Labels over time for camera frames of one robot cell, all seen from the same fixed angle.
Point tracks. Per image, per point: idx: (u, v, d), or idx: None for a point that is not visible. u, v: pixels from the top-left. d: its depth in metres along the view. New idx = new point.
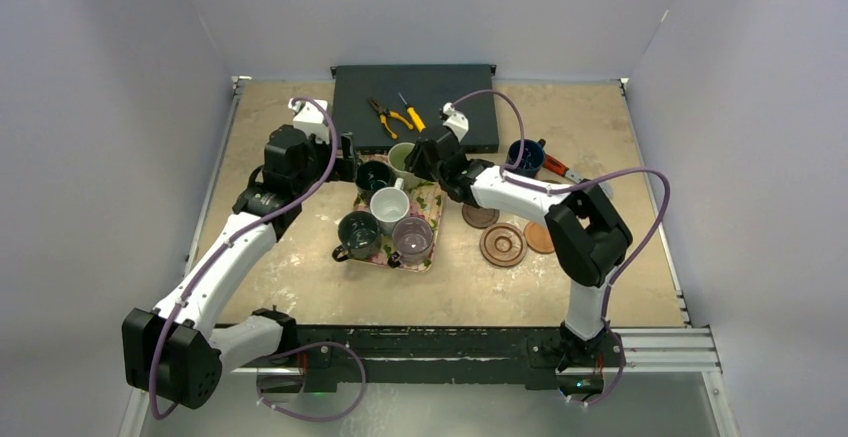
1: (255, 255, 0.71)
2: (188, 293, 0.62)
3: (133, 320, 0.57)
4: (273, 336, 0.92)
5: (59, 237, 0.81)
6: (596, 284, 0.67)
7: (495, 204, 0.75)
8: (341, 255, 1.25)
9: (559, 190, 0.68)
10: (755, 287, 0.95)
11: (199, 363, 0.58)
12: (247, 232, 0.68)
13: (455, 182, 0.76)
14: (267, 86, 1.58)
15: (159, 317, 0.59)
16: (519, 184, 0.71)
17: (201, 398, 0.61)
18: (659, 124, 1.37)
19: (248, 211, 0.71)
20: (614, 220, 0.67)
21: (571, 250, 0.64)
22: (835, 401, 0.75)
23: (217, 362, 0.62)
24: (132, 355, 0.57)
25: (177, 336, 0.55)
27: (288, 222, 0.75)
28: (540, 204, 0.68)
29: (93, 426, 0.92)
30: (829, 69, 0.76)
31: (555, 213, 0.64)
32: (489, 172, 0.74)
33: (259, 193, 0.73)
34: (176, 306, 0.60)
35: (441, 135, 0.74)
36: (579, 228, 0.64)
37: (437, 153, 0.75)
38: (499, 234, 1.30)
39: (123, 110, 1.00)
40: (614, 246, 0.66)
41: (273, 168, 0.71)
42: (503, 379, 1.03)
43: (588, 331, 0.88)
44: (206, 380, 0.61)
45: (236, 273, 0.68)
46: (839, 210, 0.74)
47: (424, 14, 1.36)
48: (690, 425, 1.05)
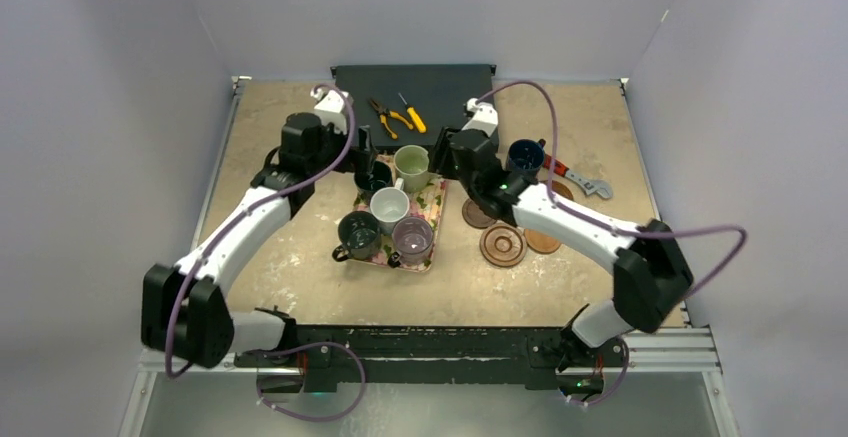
1: (270, 227, 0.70)
2: (208, 252, 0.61)
3: (152, 274, 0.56)
4: (273, 334, 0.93)
5: (59, 237, 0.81)
6: (656, 332, 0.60)
7: (535, 227, 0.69)
8: (340, 255, 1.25)
9: (626, 230, 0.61)
10: (754, 287, 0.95)
11: (215, 322, 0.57)
12: (266, 202, 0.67)
13: (491, 197, 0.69)
14: (267, 86, 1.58)
15: (178, 273, 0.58)
16: (571, 211, 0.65)
17: (213, 360, 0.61)
18: (659, 124, 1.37)
19: (265, 186, 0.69)
20: (683, 266, 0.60)
21: (637, 297, 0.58)
22: (835, 400, 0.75)
23: (229, 325, 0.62)
24: (149, 310, 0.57)
25: (196, 292, 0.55)
27: (303, 200, 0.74)
28: (601, 242, 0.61)
29: (92, 426, 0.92)
30: (830, 69, 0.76)
31: (622, 259, 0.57)
32: (534, 193, 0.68)
33: (275, 171, 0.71)
34: (197, 262, 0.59)
35: (477, 143, 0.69)
36: (648, 275, 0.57)
37: (473, 161, 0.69)
38: (499, 234, 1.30)
39: (123, 109, 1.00)
40: (679, 292, 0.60)
41: (290, 148, 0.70)
42: (503, 379, 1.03)
43: (593, 338, 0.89)
44: (218, 340, 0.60)
45: (252, 241, 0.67)
46: (838, 210, 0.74)
47: (424, 14, 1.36)
48: (689, 425, 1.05)
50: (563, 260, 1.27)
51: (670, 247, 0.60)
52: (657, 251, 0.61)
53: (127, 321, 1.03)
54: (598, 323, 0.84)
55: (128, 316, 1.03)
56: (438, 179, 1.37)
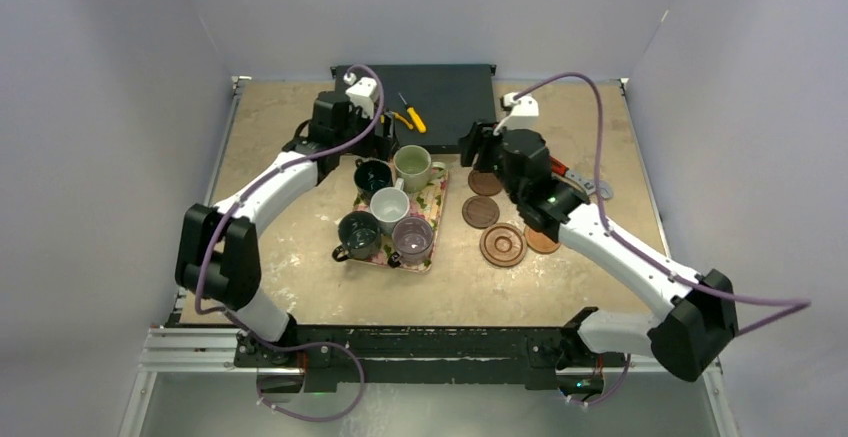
1: (299, 188, 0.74)
2: (244, 199, 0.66)
3: (193, 213, 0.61)
4: (276, 331, 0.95)
5: (58, 236, 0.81)
6: (692, 379, 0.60)
7: (580, 247, 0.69)
8: (340, 255, 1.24)
9: (685, 278, 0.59)
10: (755, 287, 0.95)
11: (246, 261, 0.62)
12: (297, 164, 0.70)
13: (536, 208, 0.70)
14: (267, 86, 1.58)
15: (215, 214, 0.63)
16: (625, 244, 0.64)
17: (240, 298, 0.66)
18: (659, 124, 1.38)
19: (296, 151, 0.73)
20: (730, 319, 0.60)
21: (683, 346, 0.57)
22: (836, 400, 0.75)
23: (257, 267, 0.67)
24: (186, 246, 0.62)
25: (234, 229, 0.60)
27: (330, 168, 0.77)
28: (656, 286, 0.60)
29: (92, 426, 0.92)
30: (830, 68, 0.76)
31: (676, 309, 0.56)
32: (587, 216, 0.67)
33: (306, 140, 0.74)
34: (234, 205, 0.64)
35: (533, 151, 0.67)
36: (700, 330, 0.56)
37: (524, 168, 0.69)
38: (500, 234, 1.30)
39: (123, 109, 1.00)
40: (721, 343, 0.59)
41: (319, 120, 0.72)
42: (503, 378, 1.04)
43: (598, 345, 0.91)
44: (246, 281, 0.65)
45: (282, 198, 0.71)
46: (839, 209, 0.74)
47: (424, 14, 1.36)
48: (689, 425, 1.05)
50: (563, 261, 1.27)
51: (725, 303, 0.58)
52: (709, 303, 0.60)
53: (127, 321, 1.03)
54: (617, 342, 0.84)
55: (128, 316, 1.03)
56: (438, 179, 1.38)
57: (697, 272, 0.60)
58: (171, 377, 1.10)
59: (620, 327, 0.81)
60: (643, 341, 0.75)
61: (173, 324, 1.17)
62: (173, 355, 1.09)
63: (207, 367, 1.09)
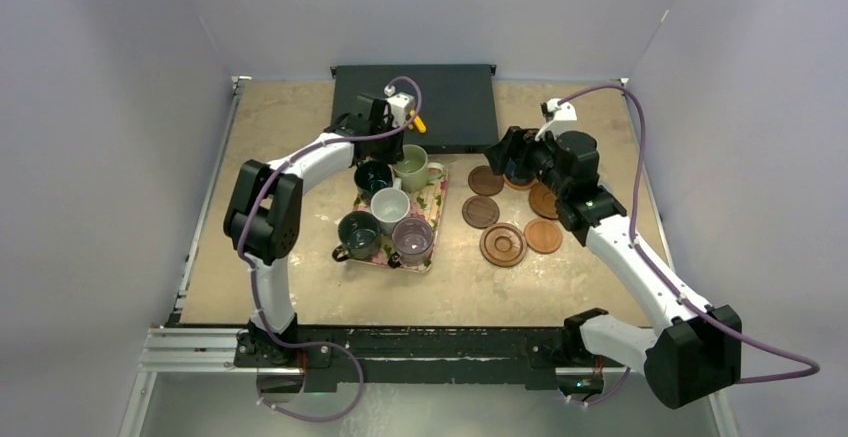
1: (335, 166, 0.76)
2: (292, 162, 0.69)
3: (248, 167, 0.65)
4: (282, 321, 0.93)
5: (58, 236, 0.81)
6: (674, 407, 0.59)
7: (600, 251, 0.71)
8: (340, 255, 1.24)
9: (693, 304, 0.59)
10: (754, 286, 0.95)
11: (292, 214, 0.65)
12: (338, 141, 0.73)
13: (571, 209, 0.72)
14: (267, 86, 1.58)
15: (267, 170, 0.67)
16: (643, 257, 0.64)
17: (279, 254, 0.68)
18: (659, 124, 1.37)
19: (335, 133, 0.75)
20: (731, 361, 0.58)
21: (672, 370, 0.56)
22: (836, 400, 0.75)
23: (298, 227, 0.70)
24: (239, 196, 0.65)
25: (283, 182, 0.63)
27: (363, 154, 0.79)
28: (661, 303, 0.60)
29: (92, 425, 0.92)
30: (830, 69, 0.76)
31: (674, 328, 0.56)
32: (618, 225, 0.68)
33: (344, 126, 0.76)
34: (284, 164, 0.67)
35: (584, 152, 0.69)
36: (694, 356, 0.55)
37: (572, 167, 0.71)
38: (499, 234, 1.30)
39: (124, 109, 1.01)
40: (712, 379, 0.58)
41: (359, 112, 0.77)
42: (503, 378, 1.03)
43: (594, 345, 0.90)
44: (287, 240, 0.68)
45: (321, 170, 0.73)
46: (839, 209, 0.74)
47: (424, 15, 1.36)
48: (689, 425, 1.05)
50: (563, 260, 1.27)
51: (729, 340, 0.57)
52: (713, 337, 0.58)
53: (127, 321, 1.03)
54: (616, 351, 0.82)
55: (129, 316, 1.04)
56: (438, 179, 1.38)
57: (708, 304, 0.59)
58: (171, 377, 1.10)
59: (622, 341, 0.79)
60: (640, 357, 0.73)
61: (173, 324, 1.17)
62: (173, 355, 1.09)
63: (206, 367, 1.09)
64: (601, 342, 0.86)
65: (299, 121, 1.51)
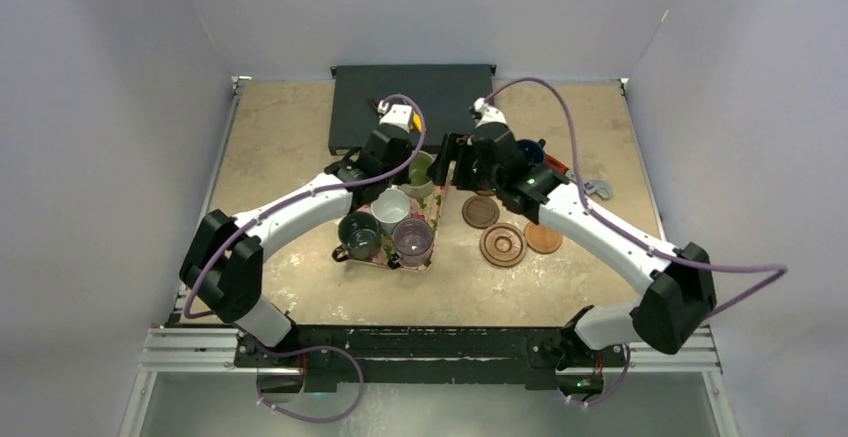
1: (326, 215, 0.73)
2: (265, 215, 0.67)
3: (211, 219, 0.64)
4: (274, 335, 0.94)
5: (59, 237, 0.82)
6: (672, 352, 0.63)
7: (558, 228, 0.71)
8: (340, 255, 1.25)
9: (663, 252, 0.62)
10: (753, 286, 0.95)
11: (246, 279, 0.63)
12: (331, 190, 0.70)
13: (516, 192, 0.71)
14: (267, 86, 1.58)
15: (232, 225, 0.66)
16: (602, 221, 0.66)
17: (230, 313, 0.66)
18: (659, 124, 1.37)
19: (337, 175, 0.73)
20: (708, 292, 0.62)
21: (663, 321, 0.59)
22: (836, 399, 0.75)
23: (257, 289, 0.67)
24: (197, 249, 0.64)
25: (239, 248, 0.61)
27: (365, 199, 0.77)
28: (635, 260, 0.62)
29: (92, 426, 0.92)
30: (831, 69, 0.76)
31: (657, 282, 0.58)
32: (566, 196, 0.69)
33: (350, 166, 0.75)
34: (251, 222, 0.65)
35: (498, 136, 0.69)
36: (678, 302, 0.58)
37: (495, 156, 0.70)
38: (500, 234, 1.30)
39: (124, 110, 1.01)
40: (699, 315, 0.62)
41: (372, 150, 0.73)
42: (503, 378, 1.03)
43: (597, 341, 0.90)
44: (241, 301, 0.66)
45: (308, 220, 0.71)
46: (839, 209, 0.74)
47: (425, 15, 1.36)
48: (689, 425, 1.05)
50: (563, 260, 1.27)
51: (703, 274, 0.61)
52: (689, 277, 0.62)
53: (128, 321, 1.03)
54: (611, 335, 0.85)
55: (129, 316, 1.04)
56: None
57: (674, 246, 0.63)
58: (171, 377, 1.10)
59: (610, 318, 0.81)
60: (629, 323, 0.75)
61: (173, 324, 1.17)
62: (173, 355, 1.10)
63: (207, 367, 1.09)
64: (592, 334, 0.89)
65: (299, 121, 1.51)
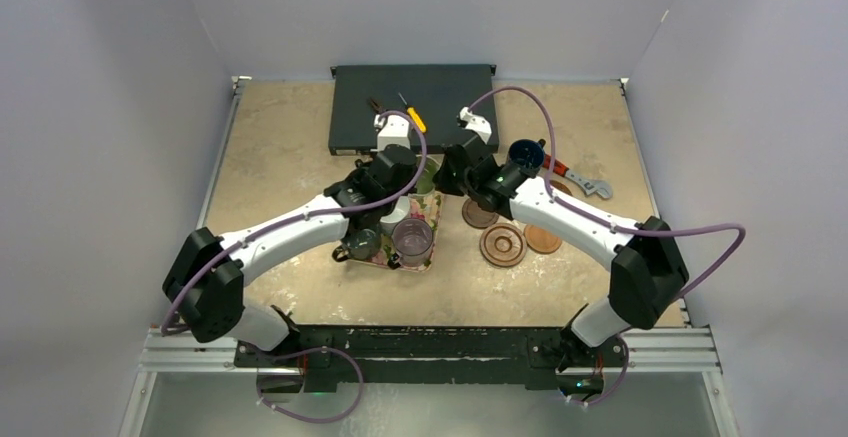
1: (318, 240, 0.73)
2: (252, 237, 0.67)
3: (197, 237, 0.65)
4: (269, 339, 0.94)
5: (59, 237, 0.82)
6: (650, 327, 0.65)
7: (531, 220, 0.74)
8: (341, 255, 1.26)
9: (625, 228, 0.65)
10: (754, 286, 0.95)
11: (225, 302, 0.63)
12: (325, 215, 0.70)
13: (487, 191, 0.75)
14: (267, 86, 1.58)
15: (218, 246, 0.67)
16: (566, 206, 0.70)
17: (208, 334, 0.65)
18: (659, 124, 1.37)
19: (336, 198, 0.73)
20: (675, 262, 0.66)
21: (634, 294, 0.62)
22: (836, 400, 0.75)
23: (238, 311, 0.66)
24: (180, 267, 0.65)
25: (220, 271, 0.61)
27: (363, 224, 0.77)
28: (601, 239, 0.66)
29: (92, 425, 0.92)
30: (831, 69, 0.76)
31: (622, 256, 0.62)
32: (534, 187, 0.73)
33: (351, 189, 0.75)
34: (236, 244, 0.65)
35: (466, 140, 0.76)
36: (644, 273, 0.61)
37: (464, 159, 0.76)
38: (500, 234, 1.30)
39: (124, 110, 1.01)
40: (672, 288, 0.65)
41: (375, 174, 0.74)
42: (502, 378, 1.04)
43: (594, 338, 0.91)
44: (220, 323, 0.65)
45: (297, 244, 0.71)
46: (839, 210, 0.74)
47: (424, 15, 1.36)
48: (689, 425, 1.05)
50: (563, 260, 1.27)
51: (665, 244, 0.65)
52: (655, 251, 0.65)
53: (127, 321, 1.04)
54: (605, 328, 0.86)
55: (129, 316, 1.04)
56: None
57: (635, 222, 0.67)
58: (171, 377, 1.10)
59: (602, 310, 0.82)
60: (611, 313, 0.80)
61: None
62: (173, 355, 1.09)
63: (206, 367, 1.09)
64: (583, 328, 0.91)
65: (299, 121, 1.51)
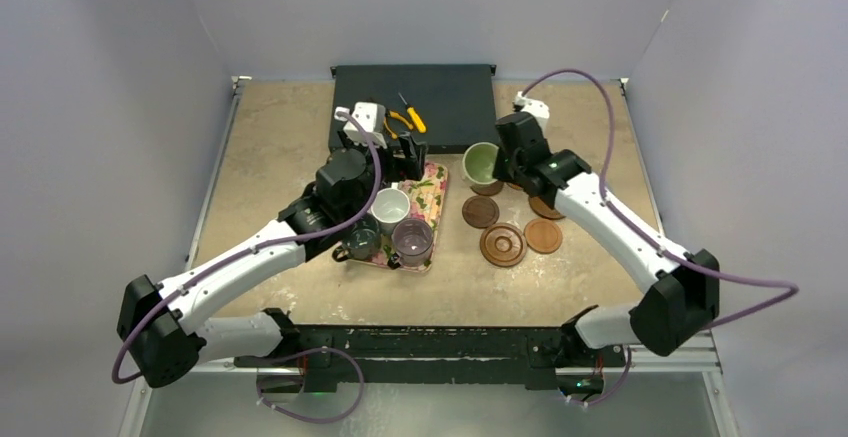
1: (275, 269, 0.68)
2: (194, 282, 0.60)
3: (135, 287, 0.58)
4: (269, 343, 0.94)
5: (59, 236, 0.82)
6: (665, 354, 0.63)
7: (574, 216, 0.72)
8: (340, 255, 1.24)
9: (674, 254, 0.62)
10: (753, 286, 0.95)
11: (169, 354, 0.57)
12: (275, 245, 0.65)
13: (535, 174, 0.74)
14: (268, 86, 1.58)
15: (157, 296, 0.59)
16: (615, 213, 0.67)
17: (164, 379, 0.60)
18: (659, 124, 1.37)
19: (287, 224, 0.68)
20: (713, 301, 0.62)
21: (661, 321, 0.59)
22: (835, 400, 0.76)
23: (193, 352, 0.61)
24: (124, 317, 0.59)
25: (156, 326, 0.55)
27: (323, 246, 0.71)
28: (643, 258, 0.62)
29: (91, 425, 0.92)
30: (831, 69, 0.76)
31: (662, 282, 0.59)
32: (587, 185, 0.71)
33: (307, 208, 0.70)
34: (174, 293, 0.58)
35: (522, 119, 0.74)
36: (680, 305, 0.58)
37: (516, 138, 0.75)
38: (500, 234, 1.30)
39: (124, 109, 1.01)
40: (700, 323, 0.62)
41: (323, 192, 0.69)
42: (503, 378, 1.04)
43: (594, 340, 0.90)
44: (174, 369, 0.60)
45: (253, 277, 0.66)
46: (840, 210, 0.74)
47: (425, 15, 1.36)
48: (689, 425, 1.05)
50: (563, 260, 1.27)
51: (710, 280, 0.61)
52: (696, 282, 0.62)
53: None
54: (611, 335, 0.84)
55: None
56: (438, 179, 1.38)
57: (686, 250, 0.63)
58: None
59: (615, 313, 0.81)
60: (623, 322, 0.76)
61: None
62: None
63: (207, 367, 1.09)
64: (594, 330, 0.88)
65: (299, 121, 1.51)
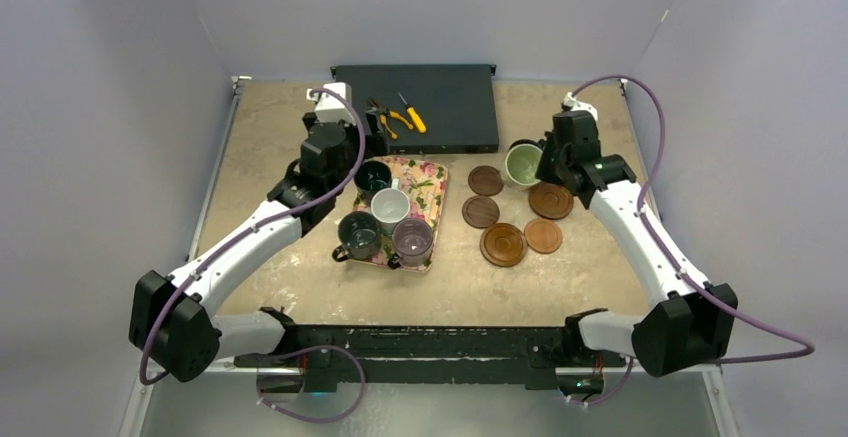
1: (275, 245, 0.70)
2: (204, 267, 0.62)
3: (146, 282, 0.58)
4: (269, 340, 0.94)
5: (59, 237, 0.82)
6: (654, 374, 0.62)
7: (605, 219, 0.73)
8: (340, 255, 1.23)
9: (692, 279, 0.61)
10: (752, 285, 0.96)
11: (197, 335, 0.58)
12: (274, 220, 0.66)
13: (578, 171, 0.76)
14: (267, 86, 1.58)
15: (170, 286, 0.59)
16: (646, 226, 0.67)
17: (190, 371, 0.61)
18: (658, 124, 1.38)
19: (279, 202, 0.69)
20: (720, 337, 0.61)
21: (660, 341, 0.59)
22: (835, 400, 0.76)
23: (213, 337, 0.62)
24: (138, 314, 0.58)
25: (181, 309, 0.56)
27: (317, 218, 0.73)
28: (661, 275, 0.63)
29: (91, 426, 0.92)
30: (831, 70, 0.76)
31: (671, 303, 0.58)
32: (626, 193, 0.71)
33: (294, 185, 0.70)
34: (188, 279, 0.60)
35: (581, 116, 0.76)
36: (683, 330, 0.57)
37: (570, 133, 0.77)
38: (500, 233, 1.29)
39: (124, 110, 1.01)
40: (699, 353, 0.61)
41: (309, 165, 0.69)
42: (503, 378, 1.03)
43: (592, 341, 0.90)
44: (199, 356, 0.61)
45: (257, 256, 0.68)
46: (839, 211, 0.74)
47: (425, 15, 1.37)
48: (689, 425, 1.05)
50: (563, 260, 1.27)
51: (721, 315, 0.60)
52: (707, 312, 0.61)
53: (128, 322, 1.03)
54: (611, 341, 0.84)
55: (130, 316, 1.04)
56: (438, 178, 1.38)
57: (706, 280, 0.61)
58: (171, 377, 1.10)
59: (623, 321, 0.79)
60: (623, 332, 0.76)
61: None
62: None
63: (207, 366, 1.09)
64: (598, 334, 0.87)
65: (299, 121, 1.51)
